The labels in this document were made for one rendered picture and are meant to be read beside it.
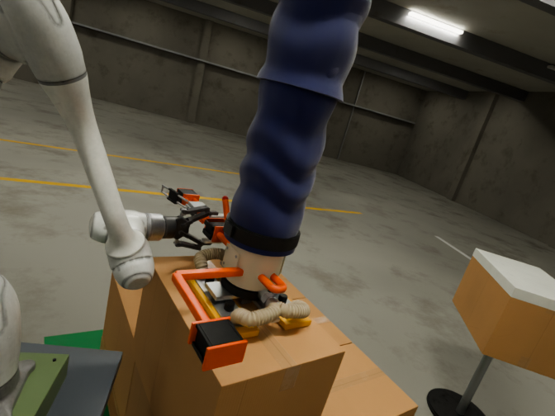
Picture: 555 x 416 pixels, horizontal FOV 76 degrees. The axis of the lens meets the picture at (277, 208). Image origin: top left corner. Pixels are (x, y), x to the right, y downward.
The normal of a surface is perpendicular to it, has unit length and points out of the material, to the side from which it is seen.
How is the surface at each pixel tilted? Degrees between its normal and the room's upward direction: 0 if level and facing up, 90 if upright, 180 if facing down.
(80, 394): 0
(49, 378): 4
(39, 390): 4
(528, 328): 90
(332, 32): 81
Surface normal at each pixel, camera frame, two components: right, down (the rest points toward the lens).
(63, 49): 0.83, 0.36
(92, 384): 0.25, -0.93
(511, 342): -0.21, 0.22
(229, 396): 0.54, 0.36
